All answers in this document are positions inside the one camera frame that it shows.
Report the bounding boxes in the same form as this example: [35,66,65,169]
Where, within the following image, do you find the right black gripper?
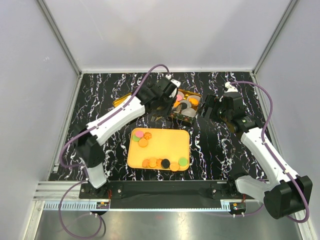
[197,94,232,125]

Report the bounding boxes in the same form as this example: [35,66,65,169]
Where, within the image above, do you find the orange fish cookie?
[172,100,180,110]
[188,98,199,106]

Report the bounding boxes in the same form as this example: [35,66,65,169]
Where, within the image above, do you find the pink sandwich cookie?
[176,94,184,102]
[135,130,144,138]

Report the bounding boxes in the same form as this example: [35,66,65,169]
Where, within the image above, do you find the metal serving tongs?
[151,106,181,122]

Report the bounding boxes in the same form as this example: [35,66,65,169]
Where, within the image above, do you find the black sandwich cookie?
[179,102,191,110]
[160,158,171,169]

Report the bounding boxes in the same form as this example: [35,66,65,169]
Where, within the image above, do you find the orange fish cookie top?
[188,98,199,106]

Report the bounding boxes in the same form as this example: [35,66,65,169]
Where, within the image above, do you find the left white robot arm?
[74,78,181,198]

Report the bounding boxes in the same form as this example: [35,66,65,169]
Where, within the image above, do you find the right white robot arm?
[200,82,313,224]

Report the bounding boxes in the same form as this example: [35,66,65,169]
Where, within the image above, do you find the white paper cup back left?
[177,91,185,100]

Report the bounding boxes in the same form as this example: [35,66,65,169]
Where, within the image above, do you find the white paper cup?
[180,99,192,108]
[177,91,185,100]
[187,95,201,106]
[181,108,197,118]

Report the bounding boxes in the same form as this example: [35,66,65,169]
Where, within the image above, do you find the white paper cup back right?
[187,95,201,106]

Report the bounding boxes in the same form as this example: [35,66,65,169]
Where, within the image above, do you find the green gold cookie tin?
[167,89,202,127]

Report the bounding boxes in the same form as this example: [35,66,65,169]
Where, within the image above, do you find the white paper cup centre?
[180,99,192,108]

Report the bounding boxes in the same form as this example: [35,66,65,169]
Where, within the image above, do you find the white paper cup front right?
[181,108,197,118]

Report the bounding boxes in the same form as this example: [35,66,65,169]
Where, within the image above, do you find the orange swirl cookie top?
[143,132,152,140]

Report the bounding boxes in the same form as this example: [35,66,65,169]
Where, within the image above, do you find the orange swirl cookie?
[156,158,162,168]
[143,132,152,140]

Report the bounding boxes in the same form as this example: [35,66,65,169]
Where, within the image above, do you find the gold tin lid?
[112,93,131,108]

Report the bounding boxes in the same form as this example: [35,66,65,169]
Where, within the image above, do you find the green sandwich cookie top left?
[132,135,141,142]

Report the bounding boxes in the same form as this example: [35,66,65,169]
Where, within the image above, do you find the green sandwich cookie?
[178,157,188,167]
[132,135,141,142]

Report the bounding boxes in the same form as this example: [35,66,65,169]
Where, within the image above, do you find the round tan biscuit top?
[138,138,148,148]

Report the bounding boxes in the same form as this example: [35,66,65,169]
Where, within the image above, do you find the round tan biscuit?
[138,138,148,148]
[148,158,157,168]
[169,162,180,172]

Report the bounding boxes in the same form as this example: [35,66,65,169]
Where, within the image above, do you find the yellow serving tray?
[127,128,190,172]

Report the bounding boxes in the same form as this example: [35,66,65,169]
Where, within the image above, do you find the green sandwich cookie bottom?
[178,157,188,167]

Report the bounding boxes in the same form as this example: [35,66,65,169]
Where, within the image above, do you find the orange swirl cookie bottom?
[156,158,162,168]

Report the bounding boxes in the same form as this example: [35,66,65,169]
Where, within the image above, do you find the black sandwich cookie bottom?
[160,158,171,169]

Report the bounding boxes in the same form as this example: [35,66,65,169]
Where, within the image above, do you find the orange shell cookie bottom left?
[142,159,149,168]

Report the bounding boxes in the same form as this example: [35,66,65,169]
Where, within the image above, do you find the round tan biscuit bottom right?
[169,162,180,172]

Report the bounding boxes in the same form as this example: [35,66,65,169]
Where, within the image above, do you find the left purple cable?
[57,64,172,240]

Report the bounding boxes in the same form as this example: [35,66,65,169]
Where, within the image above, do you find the purple cable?
[57,64,172,240]
[199,81,311,223]

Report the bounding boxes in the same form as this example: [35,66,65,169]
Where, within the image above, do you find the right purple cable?
[199,81,311,223]

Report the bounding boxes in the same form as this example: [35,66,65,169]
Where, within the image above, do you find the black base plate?
[79,180,244,206]

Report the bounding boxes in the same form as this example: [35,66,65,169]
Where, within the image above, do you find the right aluminium frame post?
[252,0,300,75]

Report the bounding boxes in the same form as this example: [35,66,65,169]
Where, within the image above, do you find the aluminium frame post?
[252,0,300,75]
[36,0,82,76]

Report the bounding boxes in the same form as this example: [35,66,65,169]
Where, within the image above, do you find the left aluminium frame post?
[36,0,82,76]

